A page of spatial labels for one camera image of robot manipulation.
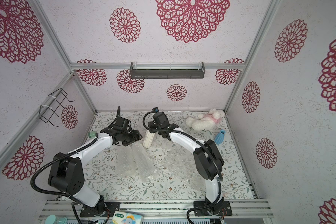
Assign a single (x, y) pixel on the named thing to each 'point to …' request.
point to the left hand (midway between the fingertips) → (138, 138)
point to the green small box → (92, 134)
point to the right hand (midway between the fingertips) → (150, 122)
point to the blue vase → (219, 138)
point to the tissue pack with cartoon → (120, 217)
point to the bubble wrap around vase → (150, 164)
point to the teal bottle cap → (53, 219)
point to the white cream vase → (148, 138)
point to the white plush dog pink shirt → (205, 122)
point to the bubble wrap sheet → (130, 160)
